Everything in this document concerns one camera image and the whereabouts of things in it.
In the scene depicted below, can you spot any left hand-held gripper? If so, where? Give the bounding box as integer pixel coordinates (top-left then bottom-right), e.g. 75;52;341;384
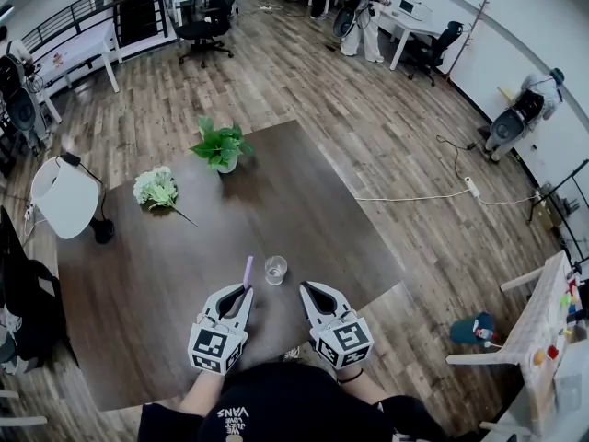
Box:
185;283;255;378

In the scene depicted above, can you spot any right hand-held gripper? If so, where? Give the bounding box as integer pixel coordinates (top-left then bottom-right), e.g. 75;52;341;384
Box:
298;280;375;372

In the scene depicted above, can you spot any purple straw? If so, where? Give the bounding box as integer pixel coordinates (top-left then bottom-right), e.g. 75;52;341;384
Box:
240;255;256;290

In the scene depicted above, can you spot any clear drinking glass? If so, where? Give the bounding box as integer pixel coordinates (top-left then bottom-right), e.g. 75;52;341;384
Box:
263;255;289;287

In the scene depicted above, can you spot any person's right forearm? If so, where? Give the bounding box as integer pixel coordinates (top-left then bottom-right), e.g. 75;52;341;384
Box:
338;368;392;407

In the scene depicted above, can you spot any person's left forearm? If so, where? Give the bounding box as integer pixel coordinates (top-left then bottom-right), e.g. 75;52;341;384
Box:
177;370;226;417

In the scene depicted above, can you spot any person's black t-shirt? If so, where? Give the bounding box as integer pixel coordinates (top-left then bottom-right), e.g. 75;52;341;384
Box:
137;361;447;442

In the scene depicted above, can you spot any teal waste bin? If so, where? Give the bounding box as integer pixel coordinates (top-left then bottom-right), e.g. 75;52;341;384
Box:
449;310;501;347

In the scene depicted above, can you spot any white flower bouquet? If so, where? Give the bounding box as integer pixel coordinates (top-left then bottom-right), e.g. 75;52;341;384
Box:
133;166;200;228

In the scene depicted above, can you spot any potted green plant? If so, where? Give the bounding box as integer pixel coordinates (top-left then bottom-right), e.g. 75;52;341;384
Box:
188;115;257;175

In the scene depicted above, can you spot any black office chair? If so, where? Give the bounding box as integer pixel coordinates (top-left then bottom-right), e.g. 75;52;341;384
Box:
0;204;79;377
407;19;465;87
176;0;244;69

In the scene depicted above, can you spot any white shade table lamp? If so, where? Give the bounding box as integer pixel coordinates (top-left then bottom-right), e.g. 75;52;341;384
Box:
29;152;116;246

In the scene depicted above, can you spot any white side table with items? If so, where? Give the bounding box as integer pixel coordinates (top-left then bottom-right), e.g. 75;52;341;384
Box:
445;250;589;436

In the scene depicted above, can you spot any cardboard box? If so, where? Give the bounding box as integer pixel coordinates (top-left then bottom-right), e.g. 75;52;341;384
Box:
536;204;563;230

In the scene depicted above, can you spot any whiteboard on stand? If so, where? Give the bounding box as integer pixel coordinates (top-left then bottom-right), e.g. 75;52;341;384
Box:
526;157;589;266

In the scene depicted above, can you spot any black metal railing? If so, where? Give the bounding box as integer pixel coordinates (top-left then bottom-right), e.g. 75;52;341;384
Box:
17;0;179;59

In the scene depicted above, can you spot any wooden coat stand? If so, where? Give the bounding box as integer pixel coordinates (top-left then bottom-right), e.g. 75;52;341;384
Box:
444;0;490;82

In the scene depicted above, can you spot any white desktop printer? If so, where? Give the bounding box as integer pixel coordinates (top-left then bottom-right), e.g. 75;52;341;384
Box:
398;0;427;20

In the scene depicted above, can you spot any white floor cable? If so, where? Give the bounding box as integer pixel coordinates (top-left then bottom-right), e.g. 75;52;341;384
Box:
353;190;537;206

